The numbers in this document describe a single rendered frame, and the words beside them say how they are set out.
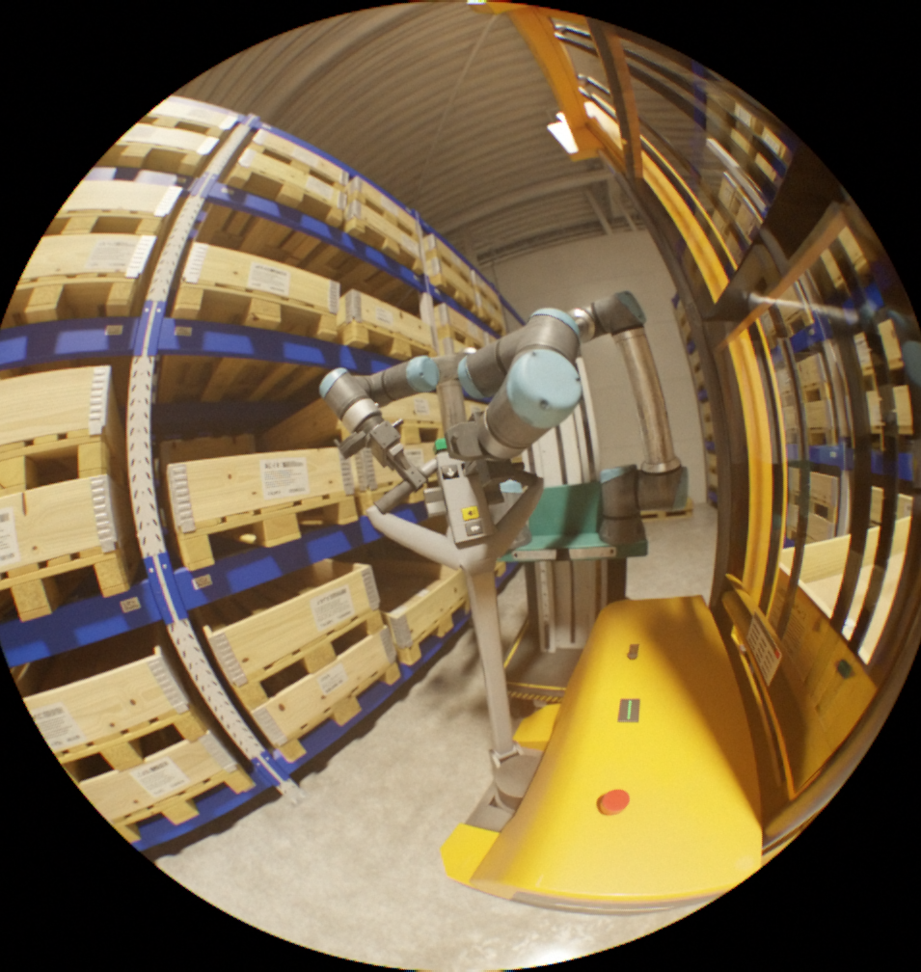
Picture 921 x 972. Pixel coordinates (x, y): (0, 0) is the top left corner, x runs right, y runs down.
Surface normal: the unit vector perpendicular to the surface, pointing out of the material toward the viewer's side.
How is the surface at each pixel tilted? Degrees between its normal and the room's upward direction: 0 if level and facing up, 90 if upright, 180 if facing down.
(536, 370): 79
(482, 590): 90
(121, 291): 90
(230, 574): 90
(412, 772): 0
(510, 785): 0
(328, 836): 0
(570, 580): 90
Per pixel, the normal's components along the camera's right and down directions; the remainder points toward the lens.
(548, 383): 0.21, -0.16
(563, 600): -0.46, 0.14
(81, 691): 0.86, -0.09
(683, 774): -0.15, -0.98
